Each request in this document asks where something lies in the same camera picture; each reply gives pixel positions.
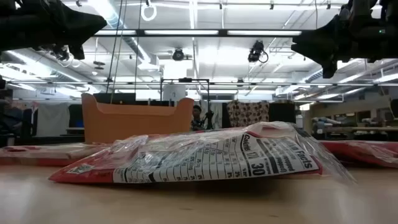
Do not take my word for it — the cluttered workbench shelving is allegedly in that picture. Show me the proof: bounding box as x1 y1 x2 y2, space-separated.
310 102 398 141

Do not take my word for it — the black metal stand frame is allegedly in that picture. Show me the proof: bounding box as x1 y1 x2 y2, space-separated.
160 78 211 131

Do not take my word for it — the black hanging cable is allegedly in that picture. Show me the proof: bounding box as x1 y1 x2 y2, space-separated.
106 0 124 93

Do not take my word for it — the brown patterned cloth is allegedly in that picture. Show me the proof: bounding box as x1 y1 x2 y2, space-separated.
226 100 270 128

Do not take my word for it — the black ceiling spotlight cluster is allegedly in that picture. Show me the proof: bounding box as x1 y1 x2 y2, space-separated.
51 46 71 62

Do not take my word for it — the overhead LED light bar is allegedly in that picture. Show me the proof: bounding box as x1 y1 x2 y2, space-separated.
93 29 302 38

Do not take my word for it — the white cylinder tank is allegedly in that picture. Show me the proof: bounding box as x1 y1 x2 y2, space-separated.
162 83 187 103

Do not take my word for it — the seated person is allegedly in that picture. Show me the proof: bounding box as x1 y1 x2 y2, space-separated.
190 105 206 132

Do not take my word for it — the black aluminium table frame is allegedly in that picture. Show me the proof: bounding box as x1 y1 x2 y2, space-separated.
0 135 85 146

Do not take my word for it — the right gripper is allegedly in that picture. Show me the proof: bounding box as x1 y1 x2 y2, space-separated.
291 0 398 79

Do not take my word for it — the black cabinet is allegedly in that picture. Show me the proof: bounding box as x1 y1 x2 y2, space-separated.
268 102 297 124

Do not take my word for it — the long horizontal black rail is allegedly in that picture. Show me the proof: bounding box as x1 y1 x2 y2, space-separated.
6 80 398 87

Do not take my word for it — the black railing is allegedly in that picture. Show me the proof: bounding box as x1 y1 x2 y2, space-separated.
0 105 34 138

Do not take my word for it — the thin hanging cable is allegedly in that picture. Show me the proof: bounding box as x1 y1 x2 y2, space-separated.
134 0 142 94

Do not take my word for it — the orange plastic basket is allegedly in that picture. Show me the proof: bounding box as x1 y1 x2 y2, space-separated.
81 92 195 144

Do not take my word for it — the white cable ring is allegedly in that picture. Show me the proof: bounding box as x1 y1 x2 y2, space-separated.
141 0 158 22

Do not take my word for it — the popcorn bag with nutrition label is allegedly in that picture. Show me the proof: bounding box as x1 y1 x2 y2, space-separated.
48 121 357 184

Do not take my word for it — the red popcorn bag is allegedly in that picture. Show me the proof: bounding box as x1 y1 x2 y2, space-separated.
0 142 110 166
320 139 398 169

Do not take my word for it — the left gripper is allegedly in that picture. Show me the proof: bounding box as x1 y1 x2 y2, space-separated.
0 0 108 60

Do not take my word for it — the round black ceiling lamp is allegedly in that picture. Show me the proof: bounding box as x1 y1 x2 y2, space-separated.
172 48 186 62

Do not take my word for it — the black camera with cable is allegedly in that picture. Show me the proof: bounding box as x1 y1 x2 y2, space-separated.
248 40 269 64

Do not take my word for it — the white hanging cloth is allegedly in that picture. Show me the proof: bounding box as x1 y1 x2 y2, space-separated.
36 102 71 138

